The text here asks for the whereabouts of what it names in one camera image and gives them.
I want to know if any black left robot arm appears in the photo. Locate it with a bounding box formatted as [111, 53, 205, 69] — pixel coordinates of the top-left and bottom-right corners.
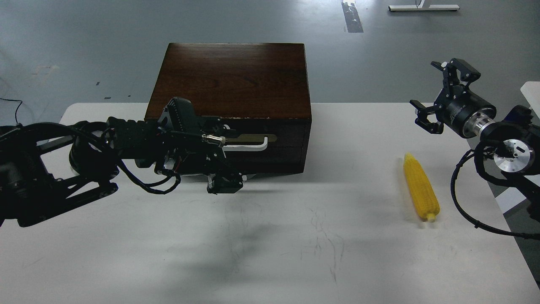
[0, 98, 243, 227]

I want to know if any black floor cable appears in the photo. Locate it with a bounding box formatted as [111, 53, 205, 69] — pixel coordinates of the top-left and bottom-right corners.
[0, 98, 22, 125]

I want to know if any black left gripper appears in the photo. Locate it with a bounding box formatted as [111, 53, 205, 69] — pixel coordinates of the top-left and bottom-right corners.
[154, 98, 243, 194]

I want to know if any dark wooden drawer cabinet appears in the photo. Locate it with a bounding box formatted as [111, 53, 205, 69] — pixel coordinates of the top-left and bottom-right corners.
[144, 43, 312, 174]

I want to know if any white table leg base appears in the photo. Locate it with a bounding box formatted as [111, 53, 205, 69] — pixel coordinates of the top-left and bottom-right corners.
[388, 0, 460, 12]

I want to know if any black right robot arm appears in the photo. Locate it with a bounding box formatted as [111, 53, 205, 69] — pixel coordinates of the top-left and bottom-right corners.
[410, 58, 540, 221]

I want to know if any yellow corn cob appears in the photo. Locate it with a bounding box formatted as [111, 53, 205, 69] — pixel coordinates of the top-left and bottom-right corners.
[403, 152, 440, 223]

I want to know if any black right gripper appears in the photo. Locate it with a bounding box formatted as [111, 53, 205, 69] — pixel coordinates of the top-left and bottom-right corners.
[410, 58, 497, 138]

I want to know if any wooden drawer with white handle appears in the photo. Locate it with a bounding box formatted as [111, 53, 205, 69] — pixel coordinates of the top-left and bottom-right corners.
[222, 119, 311, 148]

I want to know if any dark floor tape strip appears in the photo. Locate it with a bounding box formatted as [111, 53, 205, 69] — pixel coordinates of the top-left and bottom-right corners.
[341, 0, 364, 33]

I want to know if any white furniture with caster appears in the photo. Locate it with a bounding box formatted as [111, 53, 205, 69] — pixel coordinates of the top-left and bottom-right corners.
[520, 81, 540, 117]

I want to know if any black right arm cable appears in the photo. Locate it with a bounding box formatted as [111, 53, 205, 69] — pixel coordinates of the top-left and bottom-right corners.
[450, 148, 540, 240]

